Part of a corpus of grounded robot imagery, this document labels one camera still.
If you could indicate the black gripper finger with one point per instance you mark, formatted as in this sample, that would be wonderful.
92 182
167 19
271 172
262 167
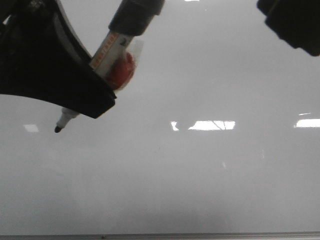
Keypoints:
42 58

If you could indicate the whiteboard marker with label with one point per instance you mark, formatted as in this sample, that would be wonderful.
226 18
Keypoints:
117 55

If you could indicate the white whiteboard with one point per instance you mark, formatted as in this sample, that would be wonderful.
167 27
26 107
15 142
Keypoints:
218 131

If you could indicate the black camera housing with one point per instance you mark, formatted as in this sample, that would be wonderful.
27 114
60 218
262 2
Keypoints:
296 22

